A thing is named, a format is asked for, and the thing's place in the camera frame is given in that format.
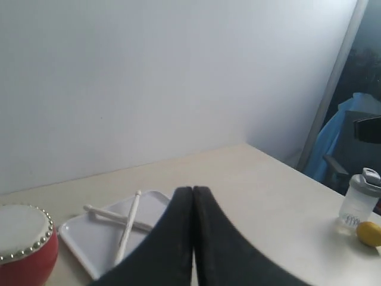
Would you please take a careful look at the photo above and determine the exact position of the small red drum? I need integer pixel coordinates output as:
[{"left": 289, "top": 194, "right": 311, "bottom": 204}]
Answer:
[{"left": 1, "top": 204, "right": 58, "bottom": 285}]

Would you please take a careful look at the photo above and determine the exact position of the wooden drumstick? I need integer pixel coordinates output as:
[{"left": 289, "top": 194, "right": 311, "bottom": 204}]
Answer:
[
  {"left": 114, "top": 190, "right": 142, "bottom": 266},
  {"left": 83, "top": 205, "right": 152, "bottom": 232}
]

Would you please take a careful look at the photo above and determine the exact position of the white plastic tray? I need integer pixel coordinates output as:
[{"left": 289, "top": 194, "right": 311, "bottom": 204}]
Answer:
[{"left": 59, "top": 190, "right": 171, "bottom": 280}]

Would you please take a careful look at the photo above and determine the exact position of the blue cloth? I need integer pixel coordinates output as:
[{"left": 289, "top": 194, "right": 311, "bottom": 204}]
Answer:
[{"left": 303, "top": 92, "right": 380, "bottom": 182}]

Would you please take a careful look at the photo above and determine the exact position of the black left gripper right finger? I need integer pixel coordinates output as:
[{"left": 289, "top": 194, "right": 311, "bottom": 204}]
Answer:
[{"left": 192, "top": 186, "right": 307, "bottom": 285}]

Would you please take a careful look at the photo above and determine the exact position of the yellow lemon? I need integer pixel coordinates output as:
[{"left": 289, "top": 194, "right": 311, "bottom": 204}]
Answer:
[{"left": 356, "top": 222, "right": 381, "bottom": 247}]

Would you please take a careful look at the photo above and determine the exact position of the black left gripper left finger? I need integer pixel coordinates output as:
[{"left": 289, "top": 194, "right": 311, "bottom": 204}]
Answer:
[{"left": 95, "top": 186, "right": 193, "bottom": 286}]

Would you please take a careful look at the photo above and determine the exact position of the clear shaker bottle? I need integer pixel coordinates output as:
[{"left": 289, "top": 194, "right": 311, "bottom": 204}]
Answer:
[{"left": 338, "top": 167, "right": 380, "bottom": 231}]

